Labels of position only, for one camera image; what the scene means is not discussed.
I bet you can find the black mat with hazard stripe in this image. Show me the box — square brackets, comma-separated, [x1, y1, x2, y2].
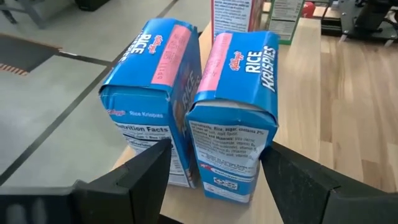
[0, 32, 62, 77]

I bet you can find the grey metal chair base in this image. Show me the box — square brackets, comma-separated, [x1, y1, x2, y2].
[0, 0, 47, 30]

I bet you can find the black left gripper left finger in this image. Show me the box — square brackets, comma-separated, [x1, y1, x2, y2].
[0, 138, 173, 224]

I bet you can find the black box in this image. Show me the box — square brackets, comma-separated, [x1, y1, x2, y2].
[73, 0, 112, 12]

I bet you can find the red Froot Loops cereal box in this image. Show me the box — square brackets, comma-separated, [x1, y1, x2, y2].
[300, 1, 317, 19]
[210, 0, 264, 43]

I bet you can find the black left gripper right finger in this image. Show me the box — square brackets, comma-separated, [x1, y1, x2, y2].
[260, 141, 398, 224]

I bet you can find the green Apple Jacks cereal box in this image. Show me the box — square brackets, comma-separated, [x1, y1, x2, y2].
[266, 0, 306, 46]

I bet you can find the blue Rice Krispies cereal box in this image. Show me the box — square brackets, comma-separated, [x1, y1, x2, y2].
[98, 17, 203, 189]
[185, 30, 280, 205]

